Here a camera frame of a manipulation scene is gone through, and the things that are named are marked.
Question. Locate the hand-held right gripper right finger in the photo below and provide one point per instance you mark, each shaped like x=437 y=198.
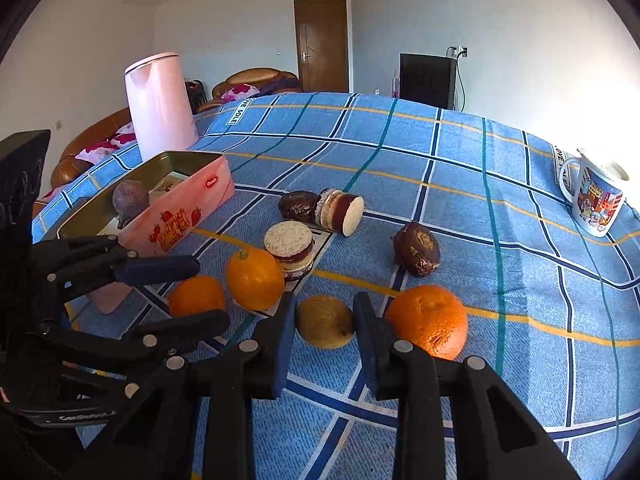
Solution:
x=370 y=350

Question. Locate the purple passion fruit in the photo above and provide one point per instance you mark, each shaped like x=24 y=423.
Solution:
x=131 y=199

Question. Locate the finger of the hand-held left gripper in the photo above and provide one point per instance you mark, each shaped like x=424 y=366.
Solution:
x=160 y=269
x=190 y=327

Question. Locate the large orange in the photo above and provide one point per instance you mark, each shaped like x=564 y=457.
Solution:
x=430 y=320

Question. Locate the dark corner object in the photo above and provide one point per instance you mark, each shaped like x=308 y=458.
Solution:
x=196 y=94

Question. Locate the pink electric kettle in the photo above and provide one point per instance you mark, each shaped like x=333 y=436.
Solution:
x=160 y=105

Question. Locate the beige snack packet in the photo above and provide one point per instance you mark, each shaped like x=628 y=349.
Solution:
x=169 y=185

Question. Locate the small orange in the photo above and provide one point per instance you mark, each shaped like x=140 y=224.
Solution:
x=195 y=295

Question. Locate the black television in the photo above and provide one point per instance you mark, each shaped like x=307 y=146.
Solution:
x=427 y=80

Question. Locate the pink tin box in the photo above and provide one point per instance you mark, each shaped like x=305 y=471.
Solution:
x=175 y=220

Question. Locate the cartoon print mug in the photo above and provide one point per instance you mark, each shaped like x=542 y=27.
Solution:
x=597 y=200

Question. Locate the dark chocolate pie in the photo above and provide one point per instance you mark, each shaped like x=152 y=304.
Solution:
x=295 y=206

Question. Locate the white wall socket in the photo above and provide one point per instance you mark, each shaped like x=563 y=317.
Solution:
x=462 y=51

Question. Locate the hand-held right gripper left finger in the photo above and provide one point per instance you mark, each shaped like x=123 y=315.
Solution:
x=282 y=345

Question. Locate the brown leather sofa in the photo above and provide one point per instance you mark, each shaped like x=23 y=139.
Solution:
x=250 y=76
x=75 y=132

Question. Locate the dark wrinkled passion fruit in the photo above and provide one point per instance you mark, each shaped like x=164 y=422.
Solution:
x=417 y=250

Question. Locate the pink floral pillow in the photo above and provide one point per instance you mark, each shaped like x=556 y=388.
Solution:
x=124 y=135
x=239 y=93
x=97 y=150

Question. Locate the brown wooden door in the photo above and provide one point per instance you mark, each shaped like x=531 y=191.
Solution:
x=322 y=45

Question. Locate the chocolate-coated sandwich cake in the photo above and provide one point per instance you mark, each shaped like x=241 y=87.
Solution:
x=340 y=210

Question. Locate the purple blanket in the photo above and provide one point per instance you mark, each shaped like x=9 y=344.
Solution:
x=277 y=82

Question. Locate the brown kiwi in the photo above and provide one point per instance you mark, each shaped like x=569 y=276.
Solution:
x=325 y=322

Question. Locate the white-topped sandwich cake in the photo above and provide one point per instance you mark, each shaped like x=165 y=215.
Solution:
x=292 y=250

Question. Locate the orange with green stem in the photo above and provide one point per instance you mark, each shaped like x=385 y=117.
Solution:
x=252 y=280

